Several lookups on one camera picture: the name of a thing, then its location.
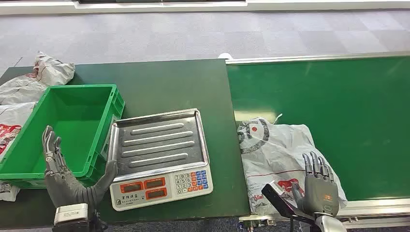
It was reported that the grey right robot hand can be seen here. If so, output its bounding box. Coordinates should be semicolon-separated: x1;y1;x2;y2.
291;151;340;218

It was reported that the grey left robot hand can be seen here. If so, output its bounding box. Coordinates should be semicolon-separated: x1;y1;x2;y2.
42;125;118;209

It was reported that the grey package with round logo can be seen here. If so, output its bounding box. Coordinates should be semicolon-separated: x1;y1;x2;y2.
237;117;349;216

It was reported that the green conveyor belt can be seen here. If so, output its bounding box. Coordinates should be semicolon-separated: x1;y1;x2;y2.
226;56;410;202

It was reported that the crumpled grey plastic package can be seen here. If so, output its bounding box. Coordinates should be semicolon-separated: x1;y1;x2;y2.
0;51;76;106

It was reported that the white bag with black label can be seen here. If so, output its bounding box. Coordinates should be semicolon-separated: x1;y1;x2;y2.
0;181;21;203

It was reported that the green plastic crate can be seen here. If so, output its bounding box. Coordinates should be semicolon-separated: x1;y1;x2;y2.
0;84;126;190

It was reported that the white scale with steel tray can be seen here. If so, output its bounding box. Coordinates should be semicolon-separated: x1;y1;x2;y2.
107;108;214;212

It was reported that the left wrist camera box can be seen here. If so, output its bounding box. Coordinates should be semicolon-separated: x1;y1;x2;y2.
53;203;89;225

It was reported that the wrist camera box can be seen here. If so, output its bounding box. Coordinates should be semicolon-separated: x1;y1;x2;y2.
261;180;317;225
53;203;89;225

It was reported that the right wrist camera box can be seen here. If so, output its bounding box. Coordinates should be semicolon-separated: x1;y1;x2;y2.
261;180;317;225

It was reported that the aluminium conveyor frame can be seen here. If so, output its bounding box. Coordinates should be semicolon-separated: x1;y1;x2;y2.
225;51;410;230

